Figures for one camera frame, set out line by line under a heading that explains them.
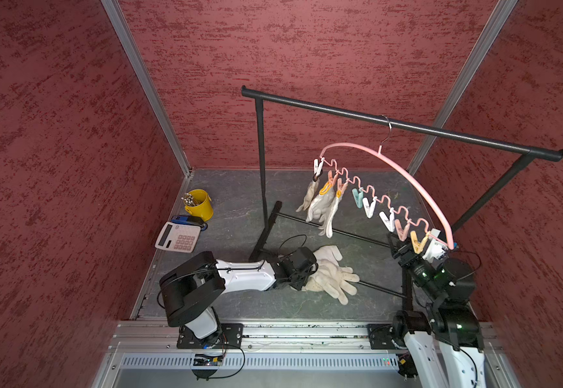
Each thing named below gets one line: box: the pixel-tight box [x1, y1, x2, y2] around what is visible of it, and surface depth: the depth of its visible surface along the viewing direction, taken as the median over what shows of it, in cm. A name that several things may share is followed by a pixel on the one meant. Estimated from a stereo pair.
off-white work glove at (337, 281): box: [301, 244, 360, 305], surface depth 85 cm
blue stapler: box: [170, 215, 209, 232], surface depth 100 cm
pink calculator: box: [154, 221, 202, 254], surface depth 96 cm
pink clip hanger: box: [313, 115, 456, 254], surface depth 60 cm
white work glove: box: [305, 181, 336, 222], surface depth 77 cm
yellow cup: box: [181, 188, 214, 222], surface depth 99 cm
